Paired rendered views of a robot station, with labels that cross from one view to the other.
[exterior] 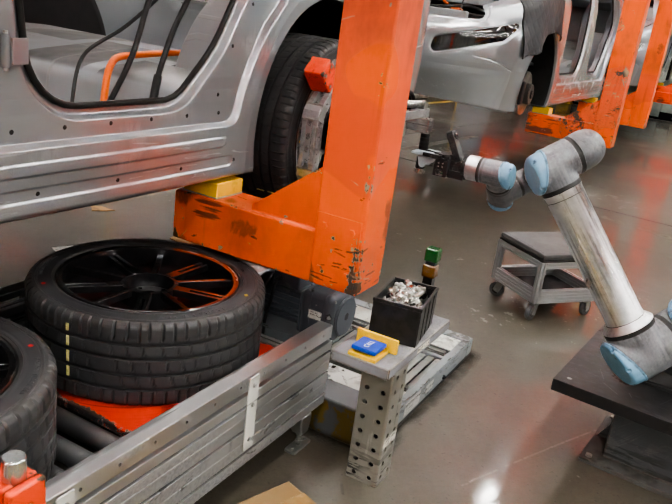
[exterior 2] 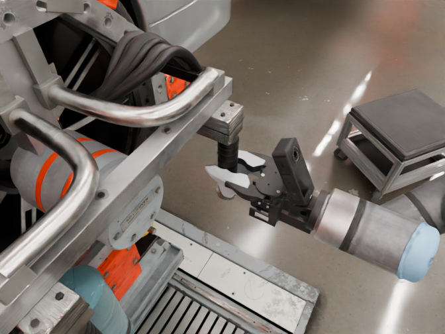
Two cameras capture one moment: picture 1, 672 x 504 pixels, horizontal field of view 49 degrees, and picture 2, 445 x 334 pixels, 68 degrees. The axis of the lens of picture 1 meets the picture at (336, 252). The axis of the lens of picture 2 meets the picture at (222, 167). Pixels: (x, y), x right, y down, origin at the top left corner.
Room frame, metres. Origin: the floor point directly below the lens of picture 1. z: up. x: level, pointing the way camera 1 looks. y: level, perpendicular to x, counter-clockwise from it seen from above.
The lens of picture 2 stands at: (2.29, -0.28, 1.26)
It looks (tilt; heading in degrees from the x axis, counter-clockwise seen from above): 48 degrees down; 3
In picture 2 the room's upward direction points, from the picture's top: straight up
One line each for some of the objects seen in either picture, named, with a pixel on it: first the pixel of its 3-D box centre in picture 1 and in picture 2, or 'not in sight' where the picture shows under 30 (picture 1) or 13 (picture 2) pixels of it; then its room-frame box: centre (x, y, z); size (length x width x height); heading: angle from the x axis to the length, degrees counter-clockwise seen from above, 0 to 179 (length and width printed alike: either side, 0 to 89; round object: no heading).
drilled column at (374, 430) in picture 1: (377, 412); not in sight; (1.86, -0.18, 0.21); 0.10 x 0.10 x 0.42; 63
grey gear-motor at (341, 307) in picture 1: (292, 315); not in sight; (2.35, 0.12, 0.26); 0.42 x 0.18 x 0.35; 63
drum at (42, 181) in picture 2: not in sight; (88, 185); (2.62, -0.04, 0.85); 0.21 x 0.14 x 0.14; 63
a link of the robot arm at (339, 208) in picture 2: (473, 167); (334, 215); (2.61, -0.45, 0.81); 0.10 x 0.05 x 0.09; 153
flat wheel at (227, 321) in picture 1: (148, 312); not in sight; (1.93, 0.51, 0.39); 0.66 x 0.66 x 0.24
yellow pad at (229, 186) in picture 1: (213, 183); not in sight; (2.28, 0.42, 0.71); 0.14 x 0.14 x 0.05; 63
